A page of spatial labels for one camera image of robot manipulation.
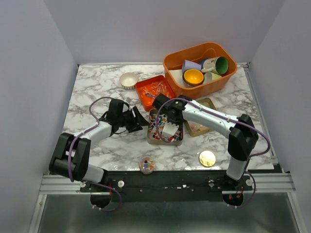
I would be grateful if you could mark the gold round jar lid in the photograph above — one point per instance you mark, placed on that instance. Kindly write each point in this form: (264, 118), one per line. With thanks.
(207, 158)

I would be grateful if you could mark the gold tin with popsicle candies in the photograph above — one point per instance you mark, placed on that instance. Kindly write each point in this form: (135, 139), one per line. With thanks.
(196, 129)

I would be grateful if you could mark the orange square candy tray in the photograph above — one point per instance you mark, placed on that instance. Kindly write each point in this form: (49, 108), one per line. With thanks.
(150, 88)

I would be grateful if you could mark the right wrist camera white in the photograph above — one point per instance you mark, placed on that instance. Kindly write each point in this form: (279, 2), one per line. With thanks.
(169, 130)

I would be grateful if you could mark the brown tray with lollipops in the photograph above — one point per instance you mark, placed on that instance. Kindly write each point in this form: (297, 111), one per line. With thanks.
(154, 139)

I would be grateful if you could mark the aluminium rail frame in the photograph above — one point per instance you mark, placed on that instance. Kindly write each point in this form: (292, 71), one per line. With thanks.
(63, 208)

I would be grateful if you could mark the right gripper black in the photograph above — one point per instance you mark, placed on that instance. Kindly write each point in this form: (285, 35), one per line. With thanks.
(179, 123)

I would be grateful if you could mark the white ceramic bowl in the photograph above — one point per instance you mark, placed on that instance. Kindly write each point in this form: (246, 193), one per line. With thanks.
(128, 80)

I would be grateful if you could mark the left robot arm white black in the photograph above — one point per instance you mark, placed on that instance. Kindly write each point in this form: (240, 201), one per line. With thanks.
(72, 151)

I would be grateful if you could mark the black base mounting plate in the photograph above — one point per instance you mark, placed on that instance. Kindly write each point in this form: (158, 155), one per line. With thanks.
(185, 185)

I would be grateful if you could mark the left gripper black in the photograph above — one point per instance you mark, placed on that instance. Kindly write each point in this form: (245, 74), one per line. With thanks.
(137, 121)

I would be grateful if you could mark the clear glass jar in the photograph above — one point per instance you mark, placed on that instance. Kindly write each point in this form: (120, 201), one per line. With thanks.
(146, 164)

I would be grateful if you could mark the blue cup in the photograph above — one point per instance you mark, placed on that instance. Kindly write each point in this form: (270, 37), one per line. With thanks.
(203, 61)

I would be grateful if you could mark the large orange plastic bin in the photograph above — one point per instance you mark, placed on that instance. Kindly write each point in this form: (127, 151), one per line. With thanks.
(173, 69)

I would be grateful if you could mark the cream cup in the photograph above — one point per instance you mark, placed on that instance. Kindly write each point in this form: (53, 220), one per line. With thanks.
(209, 77)

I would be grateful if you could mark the yellow inside bowl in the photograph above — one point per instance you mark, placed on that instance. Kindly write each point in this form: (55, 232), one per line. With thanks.
(193, 77)

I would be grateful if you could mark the floral mug green inside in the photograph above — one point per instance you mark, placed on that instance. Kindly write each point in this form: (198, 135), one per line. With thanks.
(218, 65)

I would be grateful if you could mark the lavender cup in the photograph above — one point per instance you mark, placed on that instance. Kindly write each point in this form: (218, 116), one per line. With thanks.
(190, 65)

